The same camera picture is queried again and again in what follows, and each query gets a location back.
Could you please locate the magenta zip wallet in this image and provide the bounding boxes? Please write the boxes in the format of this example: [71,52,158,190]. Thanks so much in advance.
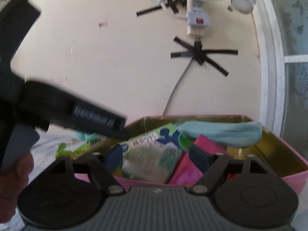
[167,135,228,186]

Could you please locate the light teal fabric pouch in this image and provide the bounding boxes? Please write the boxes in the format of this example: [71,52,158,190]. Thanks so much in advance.
[176,121,263,148]

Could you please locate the teal plush teddy bear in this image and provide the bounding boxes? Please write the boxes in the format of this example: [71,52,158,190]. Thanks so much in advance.
[74,130,105,141]

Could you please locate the blue green toothpaste box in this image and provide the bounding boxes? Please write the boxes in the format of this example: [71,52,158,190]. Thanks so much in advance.
[113,123,193,184]

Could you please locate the small red carton box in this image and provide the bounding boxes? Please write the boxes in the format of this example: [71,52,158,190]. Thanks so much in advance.
[226,174,240,182]

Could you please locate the person's left hand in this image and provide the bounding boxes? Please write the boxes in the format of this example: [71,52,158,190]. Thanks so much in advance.
[1,153,34,223]

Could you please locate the striped blue bed sheet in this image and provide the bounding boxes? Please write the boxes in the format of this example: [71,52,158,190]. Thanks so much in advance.
[0,132,308,231]

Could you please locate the pink macaron biscuit tin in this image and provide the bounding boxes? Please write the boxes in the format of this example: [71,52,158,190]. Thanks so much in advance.
[72,114,308,198]

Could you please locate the black tape cross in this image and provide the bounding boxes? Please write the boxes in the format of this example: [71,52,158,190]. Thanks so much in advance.
[170,37,238,77]

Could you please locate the white power strip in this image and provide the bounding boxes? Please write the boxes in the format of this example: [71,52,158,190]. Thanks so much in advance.
[186,0,210,39]

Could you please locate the black upper tape strips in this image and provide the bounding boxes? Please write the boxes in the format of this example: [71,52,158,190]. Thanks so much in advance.
[136,0,187,17]

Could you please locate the frosted floral window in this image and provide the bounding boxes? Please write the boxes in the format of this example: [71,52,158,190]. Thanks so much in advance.
[253,0,307,152]

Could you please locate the grey power cable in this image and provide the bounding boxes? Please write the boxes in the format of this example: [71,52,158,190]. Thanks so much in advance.
[162,58,193,116]

